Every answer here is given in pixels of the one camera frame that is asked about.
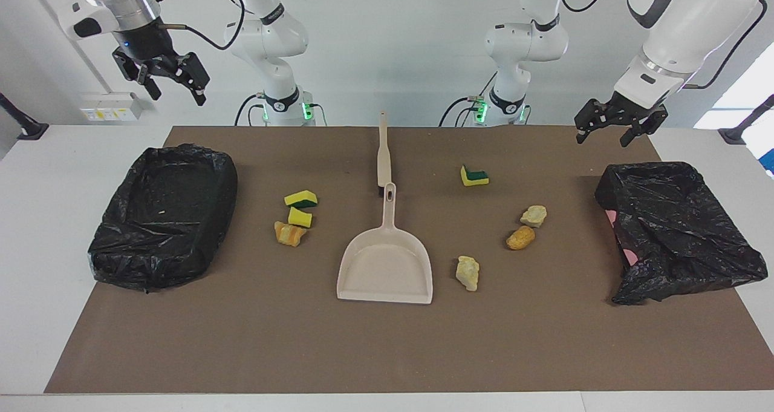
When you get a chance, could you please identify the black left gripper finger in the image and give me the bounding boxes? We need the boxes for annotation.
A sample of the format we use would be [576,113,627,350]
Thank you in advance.
[574,99,605,145]
[620,110,669,148]

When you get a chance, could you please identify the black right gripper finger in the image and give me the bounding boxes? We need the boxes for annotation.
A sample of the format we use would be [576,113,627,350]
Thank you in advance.
[124,61,163,102]
[175,51,210,105]

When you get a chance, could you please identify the pale beige foam piece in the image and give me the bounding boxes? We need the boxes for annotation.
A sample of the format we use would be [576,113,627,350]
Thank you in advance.
[520,205,548,228]

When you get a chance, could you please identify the yellow green notched sponge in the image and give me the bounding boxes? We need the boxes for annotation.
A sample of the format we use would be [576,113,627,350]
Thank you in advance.
[460,165,490,187]

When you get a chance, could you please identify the orange brown foam chunk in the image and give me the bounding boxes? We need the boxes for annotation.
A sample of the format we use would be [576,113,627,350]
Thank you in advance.
[506,226,536,250]

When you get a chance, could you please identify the yellow green wedge sponge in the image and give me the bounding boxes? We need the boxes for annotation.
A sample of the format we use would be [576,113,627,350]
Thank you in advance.
[284,190,319,209]

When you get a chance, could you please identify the orange yellow sponge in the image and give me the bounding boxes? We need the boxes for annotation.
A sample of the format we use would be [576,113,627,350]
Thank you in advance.
[274,221,307,247]

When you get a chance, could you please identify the pale yellow white foam chunk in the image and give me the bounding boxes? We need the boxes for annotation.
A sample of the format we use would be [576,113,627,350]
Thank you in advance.
[456,255,480,292]

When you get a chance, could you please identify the beige brush with black bristles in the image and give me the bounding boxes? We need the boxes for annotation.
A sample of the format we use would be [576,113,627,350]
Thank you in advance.
[376,112,394,196]

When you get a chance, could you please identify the beige plastic dustpan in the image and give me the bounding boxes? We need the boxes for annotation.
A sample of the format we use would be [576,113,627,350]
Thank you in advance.
[336,182,434,305]

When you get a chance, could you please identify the pink bin under black bag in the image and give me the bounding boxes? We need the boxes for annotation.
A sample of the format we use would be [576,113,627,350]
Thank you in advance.
[594,162,769,306]

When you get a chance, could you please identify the bin lined with black bag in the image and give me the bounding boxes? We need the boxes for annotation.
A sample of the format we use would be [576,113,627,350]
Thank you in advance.
[88,144,238,293]

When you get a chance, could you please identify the black stand with foot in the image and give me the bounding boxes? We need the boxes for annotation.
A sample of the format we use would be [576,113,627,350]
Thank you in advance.
[0,91,49,141]
[718,94,774,145]

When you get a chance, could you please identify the brown table mat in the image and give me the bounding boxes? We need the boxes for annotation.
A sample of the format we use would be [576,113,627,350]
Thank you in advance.
[44,126,774,394]

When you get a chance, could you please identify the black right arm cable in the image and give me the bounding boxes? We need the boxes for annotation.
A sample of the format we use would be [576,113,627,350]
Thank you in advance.
[163,0,246,51]

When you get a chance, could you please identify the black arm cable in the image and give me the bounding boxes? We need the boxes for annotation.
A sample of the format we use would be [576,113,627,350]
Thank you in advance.
[163,0,246,51]
[556,0,767,90]

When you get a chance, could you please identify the white wall socket box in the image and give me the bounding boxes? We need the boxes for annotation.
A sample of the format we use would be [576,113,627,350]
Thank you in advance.
[80,93,143,122]

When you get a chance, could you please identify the black base cable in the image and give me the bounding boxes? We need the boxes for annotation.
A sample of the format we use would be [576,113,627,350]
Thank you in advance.
[235,93,270,127]
[438,96,484,127]

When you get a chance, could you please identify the white wall conduit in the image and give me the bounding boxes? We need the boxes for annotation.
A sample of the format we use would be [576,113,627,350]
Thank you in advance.
[23,0,112,95]

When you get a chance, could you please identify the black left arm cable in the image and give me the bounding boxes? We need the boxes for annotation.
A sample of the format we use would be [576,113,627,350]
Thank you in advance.
[556,0,767,90]

